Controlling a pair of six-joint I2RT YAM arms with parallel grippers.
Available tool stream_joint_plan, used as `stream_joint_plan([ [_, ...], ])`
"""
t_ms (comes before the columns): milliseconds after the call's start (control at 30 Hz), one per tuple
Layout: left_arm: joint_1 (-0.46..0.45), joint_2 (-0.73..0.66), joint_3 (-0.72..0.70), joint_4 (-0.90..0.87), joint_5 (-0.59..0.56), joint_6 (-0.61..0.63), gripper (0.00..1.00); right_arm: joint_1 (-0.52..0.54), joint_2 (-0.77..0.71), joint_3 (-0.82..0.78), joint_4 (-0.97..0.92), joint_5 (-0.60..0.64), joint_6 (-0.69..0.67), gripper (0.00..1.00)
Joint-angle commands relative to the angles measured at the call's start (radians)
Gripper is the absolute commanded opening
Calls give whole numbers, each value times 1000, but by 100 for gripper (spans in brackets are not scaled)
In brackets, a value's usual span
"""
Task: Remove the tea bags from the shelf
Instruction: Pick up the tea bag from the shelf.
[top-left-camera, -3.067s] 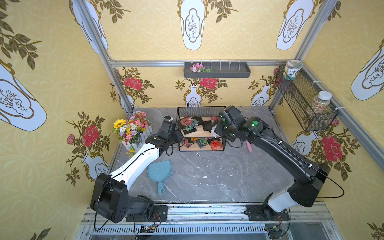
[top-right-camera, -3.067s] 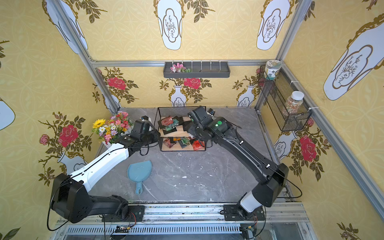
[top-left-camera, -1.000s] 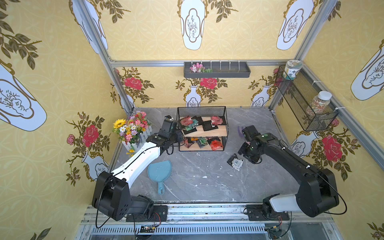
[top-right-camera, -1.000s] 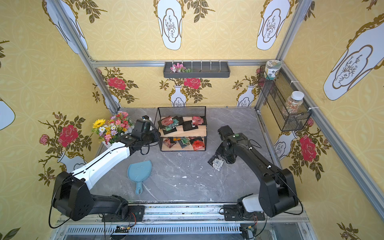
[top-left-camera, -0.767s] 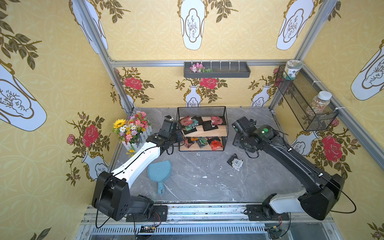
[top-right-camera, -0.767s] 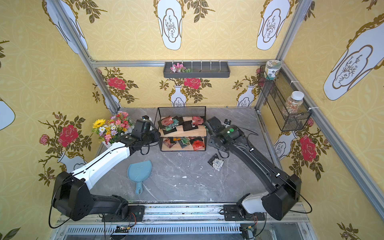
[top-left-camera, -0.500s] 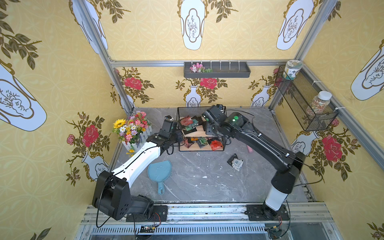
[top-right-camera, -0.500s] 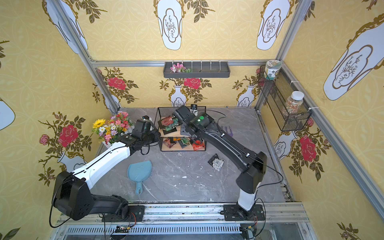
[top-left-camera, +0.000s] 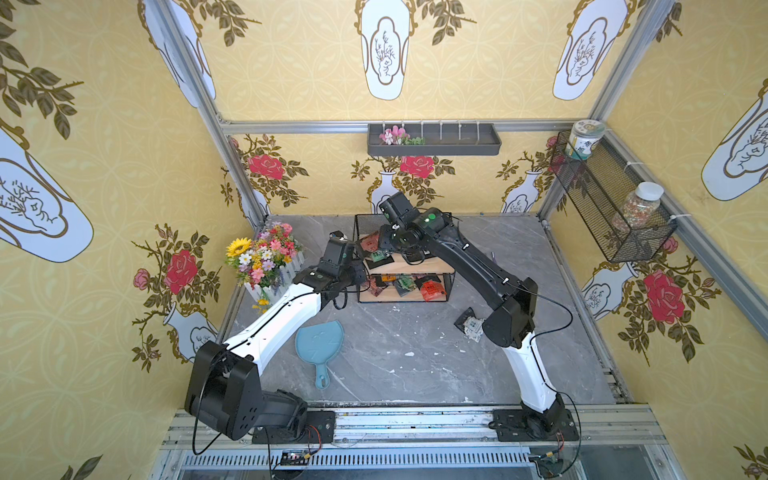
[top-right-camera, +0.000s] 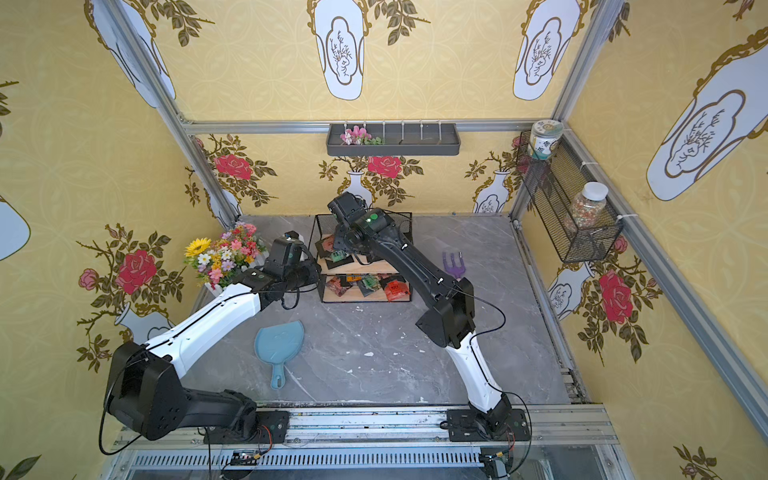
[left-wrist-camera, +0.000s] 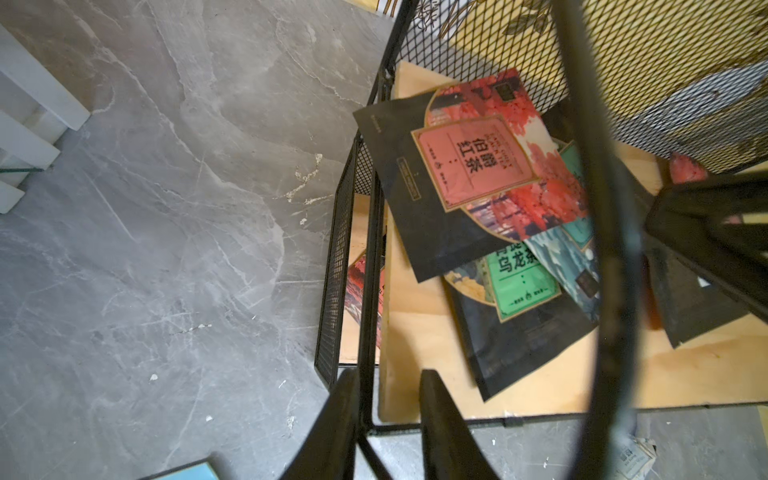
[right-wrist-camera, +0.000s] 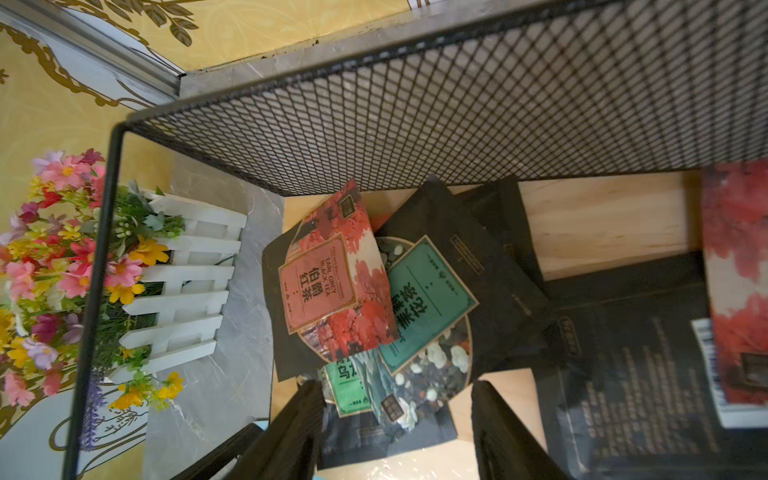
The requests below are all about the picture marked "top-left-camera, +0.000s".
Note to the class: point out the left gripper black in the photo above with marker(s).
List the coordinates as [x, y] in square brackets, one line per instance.
[355, 271]

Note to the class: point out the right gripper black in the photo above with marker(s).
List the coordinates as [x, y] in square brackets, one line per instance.
[386, 238]

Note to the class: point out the white tea bag packet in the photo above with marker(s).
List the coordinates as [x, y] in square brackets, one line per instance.
[469, 325]

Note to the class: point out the red tea bag packet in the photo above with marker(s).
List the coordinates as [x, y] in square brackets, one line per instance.
[370, 243]

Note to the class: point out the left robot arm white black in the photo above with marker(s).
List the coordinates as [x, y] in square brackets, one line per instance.
[225, 392]

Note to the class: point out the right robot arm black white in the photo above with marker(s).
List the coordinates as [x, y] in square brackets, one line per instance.
[543, 415]

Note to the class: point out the lower shelf dark red bag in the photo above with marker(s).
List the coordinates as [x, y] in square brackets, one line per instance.
[376, 286]

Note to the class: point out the light blue leaf-shaped tray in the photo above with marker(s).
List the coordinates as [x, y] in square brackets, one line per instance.
[318, 345]

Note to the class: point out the flower bouquet white fence planter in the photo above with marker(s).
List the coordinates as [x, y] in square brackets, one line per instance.
[267, 264]

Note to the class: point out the pink artificial flowers in tray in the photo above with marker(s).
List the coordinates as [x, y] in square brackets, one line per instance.
[398, 136]

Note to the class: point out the white patterned lidded jar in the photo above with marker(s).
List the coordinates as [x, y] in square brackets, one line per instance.
[584, 136]

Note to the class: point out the clear jar white lid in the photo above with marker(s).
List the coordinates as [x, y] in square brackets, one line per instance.
[639, 206]

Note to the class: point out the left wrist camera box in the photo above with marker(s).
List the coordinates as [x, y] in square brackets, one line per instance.
[337, 257]

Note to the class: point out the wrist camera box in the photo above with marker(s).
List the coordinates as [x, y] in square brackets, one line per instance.
[337, 257]
[398, 210]

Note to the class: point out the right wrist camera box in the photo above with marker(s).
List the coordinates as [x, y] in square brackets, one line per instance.
[398, 210]

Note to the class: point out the black wire two-tier shelf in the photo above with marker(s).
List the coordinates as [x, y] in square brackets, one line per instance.
[417, 277]

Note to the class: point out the grey wall-mounted tray shelf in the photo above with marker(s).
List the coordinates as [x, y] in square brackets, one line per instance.
[442, 138]

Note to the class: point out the small circuit board with wires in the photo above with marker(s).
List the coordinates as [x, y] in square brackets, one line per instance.
[295, 458]

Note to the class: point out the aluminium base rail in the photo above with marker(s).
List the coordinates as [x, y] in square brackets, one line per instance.
[623, 441]

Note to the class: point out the black wire wall basket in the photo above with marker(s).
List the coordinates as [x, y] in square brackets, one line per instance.
[598, 187]

